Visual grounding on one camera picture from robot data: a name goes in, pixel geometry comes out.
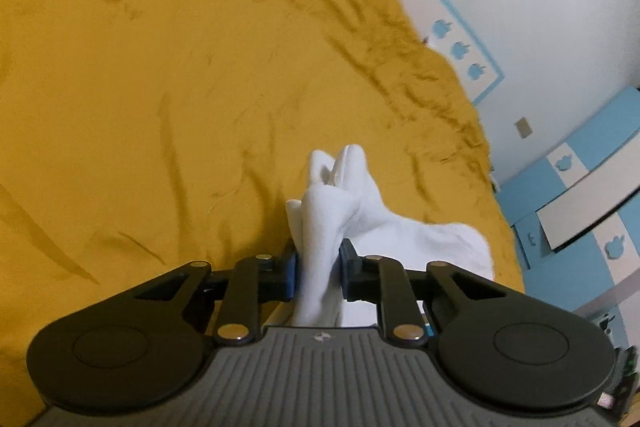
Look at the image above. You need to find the white t-shirt with blue print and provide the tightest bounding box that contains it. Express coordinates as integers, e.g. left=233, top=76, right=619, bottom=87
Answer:
left=286, top=144, right=495, bottom=329

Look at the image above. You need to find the mustard yellow bed blanket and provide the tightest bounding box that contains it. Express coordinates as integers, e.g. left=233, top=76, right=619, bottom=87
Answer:
left=1, top=0, right=523, bottom=426

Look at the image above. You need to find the blue white wardrobe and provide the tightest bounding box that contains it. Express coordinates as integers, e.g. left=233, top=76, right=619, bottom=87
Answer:
left=497, top=87, right=639, bottom=347

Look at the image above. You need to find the beige wall switch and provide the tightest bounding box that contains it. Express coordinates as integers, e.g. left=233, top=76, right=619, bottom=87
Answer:
left=515, top=117, right=533, bottom=139

